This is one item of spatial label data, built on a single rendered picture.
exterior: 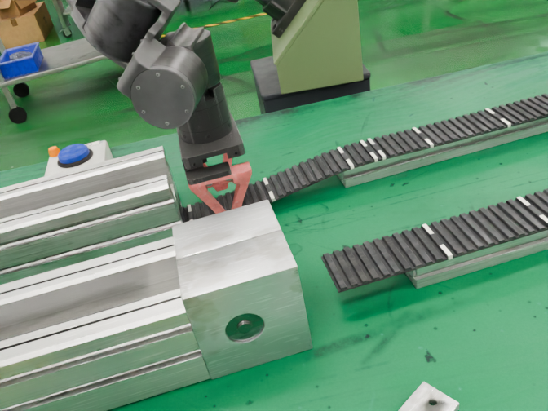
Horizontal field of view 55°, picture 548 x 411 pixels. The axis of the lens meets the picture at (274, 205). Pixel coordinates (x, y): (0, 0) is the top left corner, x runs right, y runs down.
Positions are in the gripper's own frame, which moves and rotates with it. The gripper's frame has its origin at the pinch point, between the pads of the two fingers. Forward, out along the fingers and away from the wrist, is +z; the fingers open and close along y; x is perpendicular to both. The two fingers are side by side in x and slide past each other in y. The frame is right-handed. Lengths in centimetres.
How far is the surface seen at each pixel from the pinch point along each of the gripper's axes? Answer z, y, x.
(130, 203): -5.6, 4.9, -9.8
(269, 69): 1.4, -44.7, 15.4
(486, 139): 0.9, 0.9, 33.6
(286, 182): -0.4, 0.4, 7.6
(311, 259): 2.1, 12.5, 6.8
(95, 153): -4.2, -13.1, -14.9
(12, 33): 62, -473, -140
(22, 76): 50, -275, -92
